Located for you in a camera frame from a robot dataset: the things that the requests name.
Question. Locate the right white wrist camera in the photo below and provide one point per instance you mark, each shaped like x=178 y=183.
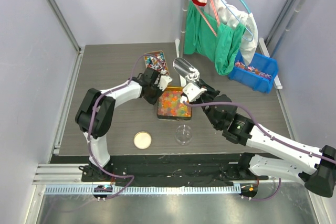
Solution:
x=191 y=92

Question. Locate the clear glass jar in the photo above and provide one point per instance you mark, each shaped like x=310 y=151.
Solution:
x=183 y=134

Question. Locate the gold tin of gummy candies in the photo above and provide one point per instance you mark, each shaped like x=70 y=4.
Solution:
x=169 y=106

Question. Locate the green cloth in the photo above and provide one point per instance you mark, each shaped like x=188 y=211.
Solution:
x=220 y=44

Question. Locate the white slotted cable duct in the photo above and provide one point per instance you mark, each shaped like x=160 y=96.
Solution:
x=109 y=190

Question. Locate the round wooden jar lid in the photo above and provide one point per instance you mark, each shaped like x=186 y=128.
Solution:
x=142 y=140

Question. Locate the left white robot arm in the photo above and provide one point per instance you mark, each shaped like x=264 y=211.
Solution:
x=94 y=116

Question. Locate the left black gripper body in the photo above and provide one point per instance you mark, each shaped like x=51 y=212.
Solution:
x=154 y=94

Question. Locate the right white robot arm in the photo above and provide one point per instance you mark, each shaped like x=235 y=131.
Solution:
x=311 y=166

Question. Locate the white cloth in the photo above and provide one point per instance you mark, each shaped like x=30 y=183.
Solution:
x=231 y=16

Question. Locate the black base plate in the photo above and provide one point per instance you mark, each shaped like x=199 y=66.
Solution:
x=188 y=170

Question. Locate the silver metal scoop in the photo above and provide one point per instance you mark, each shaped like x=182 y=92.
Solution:
x=186 y=70

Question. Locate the blue plastic bin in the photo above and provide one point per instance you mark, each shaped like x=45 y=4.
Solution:
x=259 y=75

